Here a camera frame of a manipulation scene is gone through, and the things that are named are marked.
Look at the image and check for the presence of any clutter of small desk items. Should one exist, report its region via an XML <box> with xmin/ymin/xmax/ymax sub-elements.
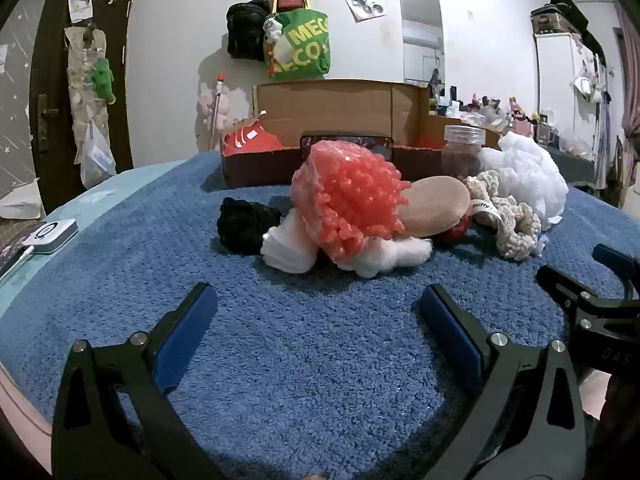
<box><xmin>430</xmin><ymin>87</ymin><xmax>591</xmax><ymax>156</ymax></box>

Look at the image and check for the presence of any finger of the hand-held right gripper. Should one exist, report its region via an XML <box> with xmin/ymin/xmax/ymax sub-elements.
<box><xmin>537</xmin><ymin>265</ymin><xmax>640</xmax><ymax>321</ymax></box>
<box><xmin>594</xmin><ymin>244</ymin><xmax>640</xmax><ymax>281</ymax></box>

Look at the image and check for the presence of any table with dark green cloth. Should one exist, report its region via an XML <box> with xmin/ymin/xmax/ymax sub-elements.
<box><xmin>545</xmin><ymin>147</ymin><xmax>601</xmax><ymax>196</ymax></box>

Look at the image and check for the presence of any white mesh bath pouf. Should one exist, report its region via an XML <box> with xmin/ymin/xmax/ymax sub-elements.
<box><xmin>477</xmin><ymin>130</ymin><xmax>568</xmax><ymax>233</ymax></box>

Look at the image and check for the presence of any light blue bed sheet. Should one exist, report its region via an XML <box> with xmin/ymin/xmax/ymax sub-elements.
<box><xmin>0</xmin><ymin>160</ymin><xmax>191</xmax><ymax>321</ymax></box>

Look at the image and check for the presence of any black fluffy scrunchie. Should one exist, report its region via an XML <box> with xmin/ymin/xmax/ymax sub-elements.
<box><xmin>216</xmin><ymin>197</ymin><xmax>283</xmax><ymax>260</ymax></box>

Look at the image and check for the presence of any white cable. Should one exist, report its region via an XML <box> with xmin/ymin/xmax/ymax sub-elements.
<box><xmin>0</xmin><ymin>245</ymin><xmax>36</xmax><ymax>281</ymax></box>

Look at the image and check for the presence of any clear plastic jar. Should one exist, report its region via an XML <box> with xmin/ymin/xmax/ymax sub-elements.
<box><xmin>441</xmin><ymin>125</ymin><xmax>487</xmax><ymax>181</ymax></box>

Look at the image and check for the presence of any pink curtain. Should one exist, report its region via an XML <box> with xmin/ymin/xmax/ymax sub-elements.
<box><xmin>612</xmin><ymin>5</ymin><xmax>640</xmax><ymax>211</ymax></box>

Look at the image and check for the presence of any clear plastic bag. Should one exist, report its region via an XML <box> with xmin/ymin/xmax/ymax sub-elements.
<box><xmin>80</xmin><ymin>120</ymin><xmax>117</xmax><ymax>188</ymax></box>

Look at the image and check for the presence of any white wardrobe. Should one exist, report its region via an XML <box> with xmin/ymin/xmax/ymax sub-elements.
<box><xmin>532</xmin><ymin>32</ymin><xmax>608</xmax><ymax>146</ymax></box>

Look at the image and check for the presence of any wall photo sheet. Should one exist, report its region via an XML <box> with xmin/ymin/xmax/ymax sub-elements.
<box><xmin>337</xmin><ymin>0</ymin><xmax>387</xmax><ymax>23</ymax></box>

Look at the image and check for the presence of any cream crochet scrunchie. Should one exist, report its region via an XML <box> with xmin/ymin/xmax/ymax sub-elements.
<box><xmin>462</xmin><ymin>170</ymin><xmax>548</xmax><ymax>261</ymax></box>

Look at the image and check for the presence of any red knitted piece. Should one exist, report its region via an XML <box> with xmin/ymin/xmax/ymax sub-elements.
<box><xmin>432</xmin><ymin>212</ymin><xmax>473</xmax><ymax>246</ymax></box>

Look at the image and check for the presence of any white cotton wad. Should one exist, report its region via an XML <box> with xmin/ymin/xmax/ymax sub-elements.
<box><xmin>350</xmin><ymin>237</ymin><xmax>433</xmax><ymax>278</ymax></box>

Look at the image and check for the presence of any black backpack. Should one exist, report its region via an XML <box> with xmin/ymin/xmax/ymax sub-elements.
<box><xmin>226</xmin><ymin>0</ymin><xmax>273</xmax><ymax>63</ymax></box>

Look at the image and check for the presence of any tan round puff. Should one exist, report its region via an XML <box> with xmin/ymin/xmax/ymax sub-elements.
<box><xmin>397</xmin><ymin>176</ymin><xmax>472</xmax><ymax>237</ymax></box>

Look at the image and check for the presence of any door handle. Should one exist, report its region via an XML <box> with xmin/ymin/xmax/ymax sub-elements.
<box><xmin>36</xmin><ymin>92</ymin><xmax>61</xmax><ymax>153</ymax></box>

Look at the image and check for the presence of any pink plush toy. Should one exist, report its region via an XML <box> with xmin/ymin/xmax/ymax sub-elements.
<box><xmin>197</xmin><ymin>85</ymin><xmax>233</xmax><ymax>128</ymax></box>

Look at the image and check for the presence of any wall mirror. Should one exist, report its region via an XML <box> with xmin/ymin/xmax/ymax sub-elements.
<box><xmin>399</xmin><ymin>0</ymin><xmax>446</xmax><ymax>86</ymax></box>

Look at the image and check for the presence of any blue fleece blanket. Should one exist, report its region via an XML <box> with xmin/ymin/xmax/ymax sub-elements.
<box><xmin>0</xmin><ymin>152</ymin><xmax>640</xmax><ymax>480</ymax></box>

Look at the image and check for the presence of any pink foam net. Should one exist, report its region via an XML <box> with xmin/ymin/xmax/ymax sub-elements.
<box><xmin>291</xmin><ymin>140</ymin><xmax>406</xmax><ymax>268</ymax></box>

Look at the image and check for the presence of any white paper sheet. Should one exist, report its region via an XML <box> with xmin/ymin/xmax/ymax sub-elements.
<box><xmin>0</xmin><ymin>177</ymin><xmax>41</xmax><ymax>221</ymax></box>

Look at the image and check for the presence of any white square device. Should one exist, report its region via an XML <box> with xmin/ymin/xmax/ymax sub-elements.
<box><xmin>22</xmin><ymin>217</ymin><xmax>80</xmax><ymax>256</ymax></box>

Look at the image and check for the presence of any green tote bag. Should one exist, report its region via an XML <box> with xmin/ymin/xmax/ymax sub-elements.
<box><xmin>262</xmin><ymin>7</ymin><xmax>331</xmax><ymax>81</ymax></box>

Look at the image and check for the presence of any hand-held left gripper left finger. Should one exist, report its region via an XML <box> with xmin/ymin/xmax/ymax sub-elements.
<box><xmin>51</xmin><ymin>282</ymin><xmax>223</xmax><ymax>480</ymax></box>

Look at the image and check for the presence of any white plush keychain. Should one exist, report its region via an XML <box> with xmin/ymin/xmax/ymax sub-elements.
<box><xmin>263</xmin><ymin>16</ymin><xmax>286</xmax><ymax>43</ymax></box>

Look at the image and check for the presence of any stick with orange tip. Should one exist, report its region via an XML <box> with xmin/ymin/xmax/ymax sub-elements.
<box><xmin>210</xmin><ymin>74</ymin><xmax>226</xmax><ymax>151</ymax></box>

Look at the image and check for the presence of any clear hanging organizer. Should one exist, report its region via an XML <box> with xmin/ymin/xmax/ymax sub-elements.
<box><xmin>65</xmin><ymin>25</ymin><xmax>108</xmax><ymax>166</ymax></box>

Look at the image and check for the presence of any cardboard box with red lining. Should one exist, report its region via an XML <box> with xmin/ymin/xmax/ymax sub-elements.
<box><xmin>220</xmin><ymin>79</ymin><xmax>501</xmax><ymax>191</ymax></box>

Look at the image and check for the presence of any dark brown door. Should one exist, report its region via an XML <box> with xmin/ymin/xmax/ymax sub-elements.
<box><xmin>27</xmin><ymin>0</ymin><xmax>146</xmax><ymax>201</ymax></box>

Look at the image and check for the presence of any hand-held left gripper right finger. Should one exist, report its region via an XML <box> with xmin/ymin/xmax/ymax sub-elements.
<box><xmin>412</xmin><ymin>284</ymin><xmax>587</xmax><ymax>480</ymax></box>

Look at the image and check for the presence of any green plush toy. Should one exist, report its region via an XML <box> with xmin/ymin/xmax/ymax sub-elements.
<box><xmin>92</xmin><ymin>57</ymin><xmax>115</xmax><ymax>106</ymax></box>

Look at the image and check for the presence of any white pad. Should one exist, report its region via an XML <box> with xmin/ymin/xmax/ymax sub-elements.
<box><xmin>260</xmin><ymin>207</ymin><xmax>321</xmax><ymax>275</ymax></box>

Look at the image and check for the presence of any box on wardrobe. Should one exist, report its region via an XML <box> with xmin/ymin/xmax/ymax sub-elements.
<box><xmin>531</xmin><ymin>6</ymin><xmax>576</xmax><ymax>36</ymax></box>

